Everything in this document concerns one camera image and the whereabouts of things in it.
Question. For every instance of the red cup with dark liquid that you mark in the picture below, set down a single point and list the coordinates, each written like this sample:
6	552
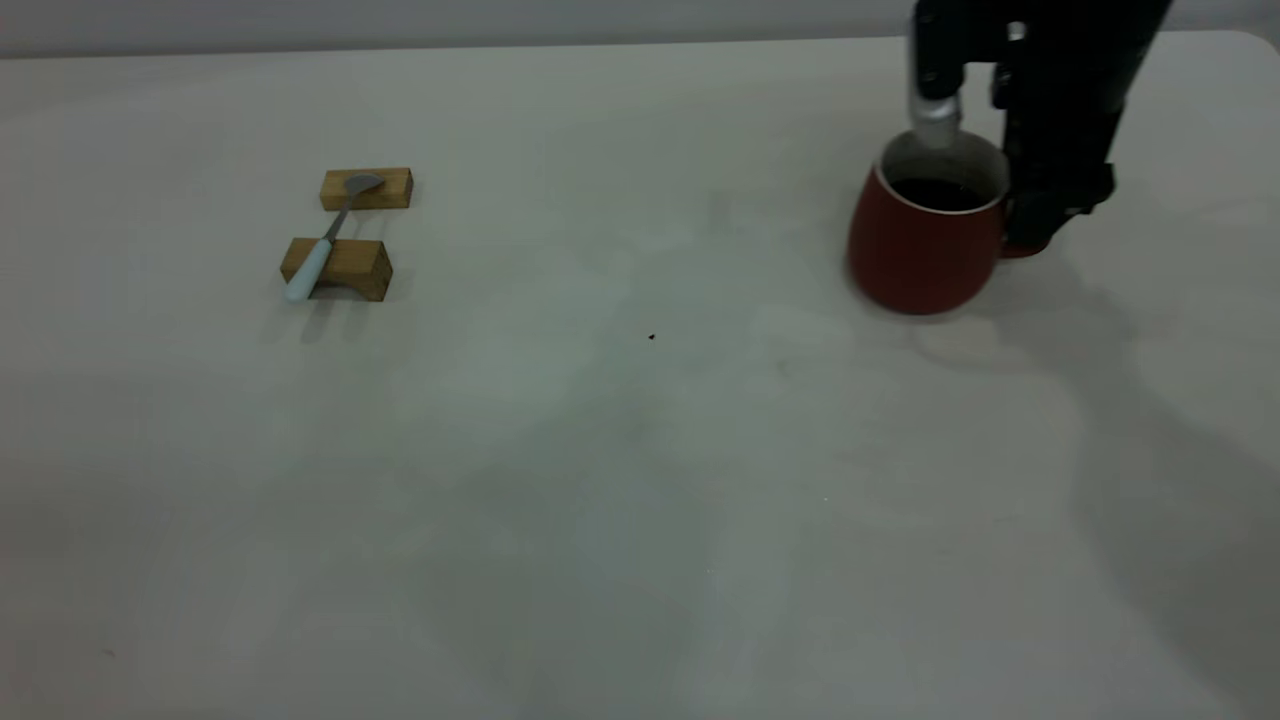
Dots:
920	260

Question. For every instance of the flat wooden block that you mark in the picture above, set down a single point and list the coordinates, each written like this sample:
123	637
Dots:
390	190

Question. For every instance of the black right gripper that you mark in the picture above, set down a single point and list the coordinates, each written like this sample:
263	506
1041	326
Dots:
1070	70

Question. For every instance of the arched wooden block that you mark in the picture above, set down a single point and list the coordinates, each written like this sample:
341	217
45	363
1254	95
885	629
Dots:
355	268

